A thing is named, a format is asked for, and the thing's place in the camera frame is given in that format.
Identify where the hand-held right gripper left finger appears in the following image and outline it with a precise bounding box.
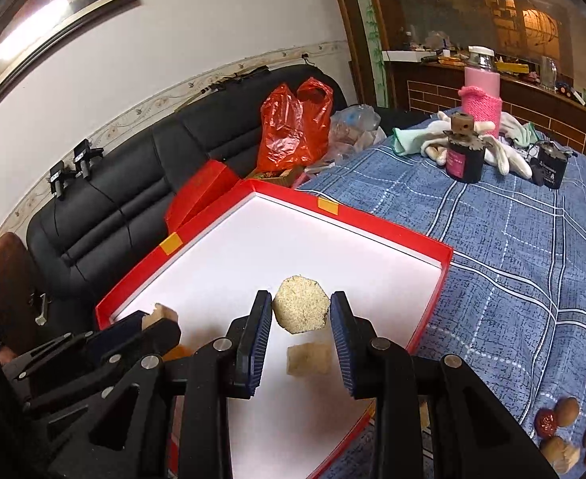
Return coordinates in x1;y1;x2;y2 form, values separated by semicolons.
47;289;274;479

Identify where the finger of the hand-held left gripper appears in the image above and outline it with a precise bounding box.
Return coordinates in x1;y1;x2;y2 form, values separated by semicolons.
4;311;146;385
24;317;182;416

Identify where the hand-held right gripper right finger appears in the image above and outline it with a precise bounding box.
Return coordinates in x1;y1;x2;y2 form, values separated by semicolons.
329;290;560;479

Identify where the small knobby sugarcane piece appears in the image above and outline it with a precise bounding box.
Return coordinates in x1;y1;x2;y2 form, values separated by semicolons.
142;303;179;331

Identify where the hexagonal sugarcane piece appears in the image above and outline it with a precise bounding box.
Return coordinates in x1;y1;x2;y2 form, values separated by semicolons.
272;275;331;335

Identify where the red cardboard box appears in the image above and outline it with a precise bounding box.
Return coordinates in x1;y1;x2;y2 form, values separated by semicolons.
95;178;454;479

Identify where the pale sugarcane piece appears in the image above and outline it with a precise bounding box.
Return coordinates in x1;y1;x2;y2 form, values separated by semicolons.
286;342;334;378
553;446;581;475

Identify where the brown chair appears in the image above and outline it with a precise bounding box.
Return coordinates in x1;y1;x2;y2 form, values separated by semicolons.
0;232;42;361

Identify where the red box lid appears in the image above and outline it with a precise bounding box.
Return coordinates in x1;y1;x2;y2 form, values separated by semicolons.
164;160;241;233

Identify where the black leather sofa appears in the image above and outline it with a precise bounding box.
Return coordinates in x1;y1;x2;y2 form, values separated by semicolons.
26;64;348;333

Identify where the black clip device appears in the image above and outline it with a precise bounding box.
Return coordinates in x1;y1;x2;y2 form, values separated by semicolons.
71;140;105;181
47;160;77;201

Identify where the brown patterned box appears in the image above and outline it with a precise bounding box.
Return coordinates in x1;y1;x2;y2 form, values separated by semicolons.
246;165;306;190

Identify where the blue plaid tablecloth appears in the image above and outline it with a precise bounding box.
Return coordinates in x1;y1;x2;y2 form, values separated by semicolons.
295;107;586;479

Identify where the red plastic bag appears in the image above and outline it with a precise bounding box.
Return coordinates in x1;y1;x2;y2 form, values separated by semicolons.
256;77;335;173

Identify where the mint green cloth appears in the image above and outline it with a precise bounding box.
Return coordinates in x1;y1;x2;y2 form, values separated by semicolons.
391;126;432;156

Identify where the clear plastic bag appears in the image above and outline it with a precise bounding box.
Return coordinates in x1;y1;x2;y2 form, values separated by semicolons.
322;104;388;165

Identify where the white cotton glove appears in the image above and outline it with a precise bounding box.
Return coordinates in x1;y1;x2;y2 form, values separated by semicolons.
420;112;456;166
477;111;534;179

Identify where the red date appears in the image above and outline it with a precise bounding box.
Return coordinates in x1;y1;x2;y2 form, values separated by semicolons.
534;408;558;438

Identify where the black jar with cork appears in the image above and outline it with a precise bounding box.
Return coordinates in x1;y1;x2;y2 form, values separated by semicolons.
442;114;488;184

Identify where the black battery pack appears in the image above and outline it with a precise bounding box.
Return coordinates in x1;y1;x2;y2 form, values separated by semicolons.
529;141;578;190

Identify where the pink bottle with knitted sleeve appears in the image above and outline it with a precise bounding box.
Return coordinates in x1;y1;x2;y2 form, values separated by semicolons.
459;45;503;139

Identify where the wooden counter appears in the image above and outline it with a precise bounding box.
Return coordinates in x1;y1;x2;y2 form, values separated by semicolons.
380;50;586;171

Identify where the glass kettle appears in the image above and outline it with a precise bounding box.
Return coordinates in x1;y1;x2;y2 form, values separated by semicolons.
539;55;561;92

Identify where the wooden glass partition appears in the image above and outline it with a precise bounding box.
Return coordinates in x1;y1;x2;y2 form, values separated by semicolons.
325;0;586;111

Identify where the framed wall picture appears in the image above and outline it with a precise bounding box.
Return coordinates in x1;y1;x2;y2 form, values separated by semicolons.
0;0;139;121

